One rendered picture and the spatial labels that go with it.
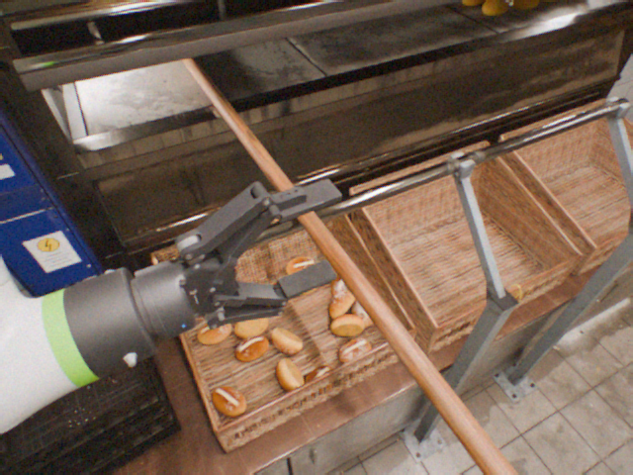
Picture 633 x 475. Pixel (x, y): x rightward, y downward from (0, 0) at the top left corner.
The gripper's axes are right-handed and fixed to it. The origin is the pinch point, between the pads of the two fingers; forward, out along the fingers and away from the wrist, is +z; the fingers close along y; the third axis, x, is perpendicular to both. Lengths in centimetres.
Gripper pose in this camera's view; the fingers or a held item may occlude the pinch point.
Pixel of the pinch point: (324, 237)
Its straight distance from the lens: 47.7
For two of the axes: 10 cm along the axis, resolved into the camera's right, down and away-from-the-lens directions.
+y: 0.0, 6.7, 7.4
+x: 4.7, 6.6, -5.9
